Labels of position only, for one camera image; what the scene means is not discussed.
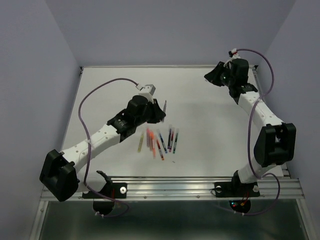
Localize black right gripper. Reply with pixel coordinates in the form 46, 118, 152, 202
204, 61, 235, 87

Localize blue marker pen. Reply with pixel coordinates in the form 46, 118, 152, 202
156, 129, 168, 154

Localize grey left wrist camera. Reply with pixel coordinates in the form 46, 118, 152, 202
139, 84, 156, 96

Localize yellow marker pen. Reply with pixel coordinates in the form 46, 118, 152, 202
137, 132, 144, 153

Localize dark red marker pen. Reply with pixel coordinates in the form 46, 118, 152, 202
167, 126, 172, 151

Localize green marker pen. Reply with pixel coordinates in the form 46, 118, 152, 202
173, 128, 179, 154

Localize red orange marker pen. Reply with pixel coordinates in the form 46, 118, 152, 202
156, 138, 165, 161

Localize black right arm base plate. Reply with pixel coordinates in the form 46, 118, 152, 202
210, 181, 261, 214

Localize light orange marker pen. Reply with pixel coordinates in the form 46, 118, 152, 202
152, 139, 156, 159

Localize aluminium table edge rail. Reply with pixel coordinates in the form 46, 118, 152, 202
252, 65, 269, 104

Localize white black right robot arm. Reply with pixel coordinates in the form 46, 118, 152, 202
211, 58, 297, 195

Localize aluminium front frame rails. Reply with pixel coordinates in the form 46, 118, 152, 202
40, 177, 305, 202

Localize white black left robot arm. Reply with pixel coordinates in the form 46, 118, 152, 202
62, 67, 225, 197

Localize grey purple marker pen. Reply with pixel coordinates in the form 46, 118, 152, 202
162, 100, 167, 123

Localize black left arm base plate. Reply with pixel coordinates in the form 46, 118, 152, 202
82, 170, 130, 219

